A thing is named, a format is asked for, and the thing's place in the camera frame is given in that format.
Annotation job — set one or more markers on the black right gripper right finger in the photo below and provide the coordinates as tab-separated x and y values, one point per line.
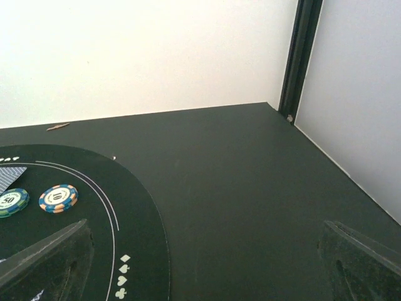
359	268

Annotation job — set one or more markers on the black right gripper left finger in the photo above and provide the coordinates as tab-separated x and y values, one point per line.
55	268

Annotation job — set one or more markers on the blue white chips small blind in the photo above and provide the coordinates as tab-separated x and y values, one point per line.
58	199

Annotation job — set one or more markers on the blue green fifty chips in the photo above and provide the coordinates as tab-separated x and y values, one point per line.
13	201

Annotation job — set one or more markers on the round black poker mat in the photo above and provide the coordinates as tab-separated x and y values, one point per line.
131	256

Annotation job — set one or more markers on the brown scrap on board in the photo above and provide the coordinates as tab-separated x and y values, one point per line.
59	126

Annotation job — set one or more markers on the black corner frame post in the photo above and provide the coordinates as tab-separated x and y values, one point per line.
302	38

